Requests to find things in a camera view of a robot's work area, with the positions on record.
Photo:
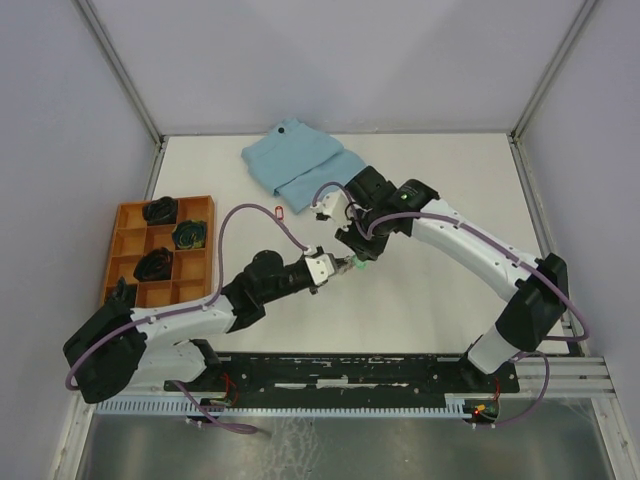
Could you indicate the green tag key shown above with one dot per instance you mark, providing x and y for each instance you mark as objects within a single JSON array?
[{"x": 359, "y": 264}]

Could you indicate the light blue cloth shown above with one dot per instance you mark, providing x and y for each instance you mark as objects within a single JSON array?
[{"x": 293, "y": 161}]

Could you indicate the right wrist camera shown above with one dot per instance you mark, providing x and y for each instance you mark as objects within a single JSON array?
[{"x": 333, "y": 207}]

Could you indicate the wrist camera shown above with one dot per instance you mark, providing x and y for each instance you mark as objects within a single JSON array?
[
  {"x": 333, "y": 207},
  {"x": 321, "y": 265}
]

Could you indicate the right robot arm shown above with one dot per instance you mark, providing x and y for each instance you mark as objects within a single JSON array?
[{"x": 369, "y": 209}]

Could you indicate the aluminium frame rail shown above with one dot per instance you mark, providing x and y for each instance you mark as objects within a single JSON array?
[{"x": 567, "y": 378}]

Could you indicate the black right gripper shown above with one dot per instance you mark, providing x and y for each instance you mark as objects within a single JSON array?
[{"x": 363, "y": 250}]

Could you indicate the orange compartment tray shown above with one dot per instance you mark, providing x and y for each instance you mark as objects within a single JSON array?
[{"x": 161, "y": 252}]

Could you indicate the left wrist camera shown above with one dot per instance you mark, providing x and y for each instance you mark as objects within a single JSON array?
[{"x": 321, "y": 265}]

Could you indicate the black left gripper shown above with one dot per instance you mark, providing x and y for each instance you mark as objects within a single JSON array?
[{"x": 339, "y": 262}]

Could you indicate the metal key organizer blue handle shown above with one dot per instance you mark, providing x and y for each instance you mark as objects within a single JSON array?
[{"x": 344, "y": 264}]

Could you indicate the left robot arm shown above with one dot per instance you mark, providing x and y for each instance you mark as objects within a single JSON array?
[{"x": 119, "y": 346}]

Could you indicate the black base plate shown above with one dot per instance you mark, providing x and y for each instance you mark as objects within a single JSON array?
[{"x": 333, "y": 381}]

